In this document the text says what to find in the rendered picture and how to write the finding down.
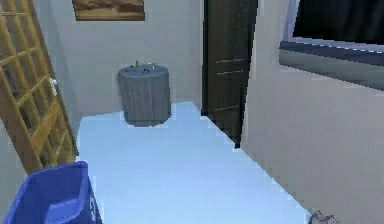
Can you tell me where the grey round side table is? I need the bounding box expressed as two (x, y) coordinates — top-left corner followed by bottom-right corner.
(117, 64), (172, 128)

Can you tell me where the dark brown room door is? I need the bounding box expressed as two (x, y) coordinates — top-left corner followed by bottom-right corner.
(200, 0), (259, 150)

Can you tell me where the blue plastic bin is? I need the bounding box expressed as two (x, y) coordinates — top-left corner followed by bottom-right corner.
(2, 160), (104, 224)

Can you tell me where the dark window with blue sill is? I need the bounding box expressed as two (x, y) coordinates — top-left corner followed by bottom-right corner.
(278, 0), (384, 92)

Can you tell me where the wooden lattice room door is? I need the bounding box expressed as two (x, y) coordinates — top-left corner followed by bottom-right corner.
(0, 0), (80, 175)

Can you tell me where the grey patterned cloth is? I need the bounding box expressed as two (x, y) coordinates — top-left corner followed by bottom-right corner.
(308, 210), (340, 224)

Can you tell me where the brown framed wall picture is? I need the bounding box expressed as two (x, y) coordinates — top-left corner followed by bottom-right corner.
(71, 0), (146, 22)

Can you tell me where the white door handle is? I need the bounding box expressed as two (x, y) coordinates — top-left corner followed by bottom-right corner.
(49, 77), (58, 97)

